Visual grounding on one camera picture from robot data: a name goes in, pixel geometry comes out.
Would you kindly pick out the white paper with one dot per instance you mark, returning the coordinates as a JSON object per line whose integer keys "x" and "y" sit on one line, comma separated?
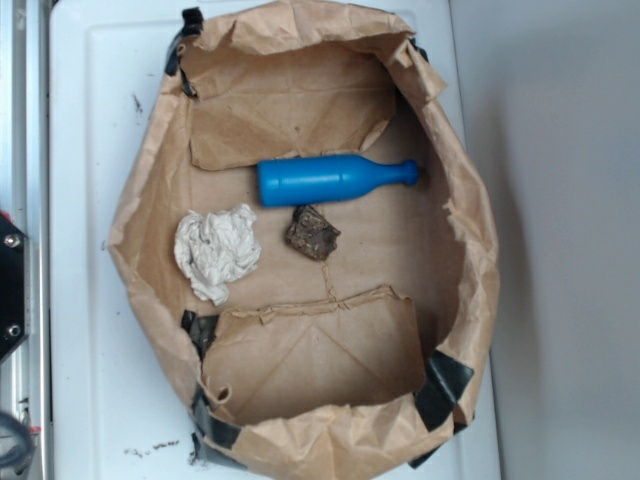
{"x": 216, "y": 249}

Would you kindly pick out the dark brown rock chunk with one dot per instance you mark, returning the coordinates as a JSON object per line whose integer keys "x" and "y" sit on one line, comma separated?
{"x": 311, "y": 234}

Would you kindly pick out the blue plastic bottle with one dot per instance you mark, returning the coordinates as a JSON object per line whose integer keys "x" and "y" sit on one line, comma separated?
{"x": 336, "y": 178}

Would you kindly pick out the brown paper bag tray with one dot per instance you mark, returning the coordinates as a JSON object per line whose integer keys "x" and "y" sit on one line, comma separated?
{"x": 338, "y": 369}

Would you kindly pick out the white plastic bin lid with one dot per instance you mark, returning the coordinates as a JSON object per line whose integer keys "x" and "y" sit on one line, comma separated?
{"x": 114, "y": 414}

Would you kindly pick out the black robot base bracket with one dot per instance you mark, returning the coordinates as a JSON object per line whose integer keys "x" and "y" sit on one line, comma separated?
{"x": 15, "y": 325}

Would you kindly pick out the aluminium frame rail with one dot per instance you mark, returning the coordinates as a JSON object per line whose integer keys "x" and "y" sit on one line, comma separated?
{"x": 27, "y": 450}

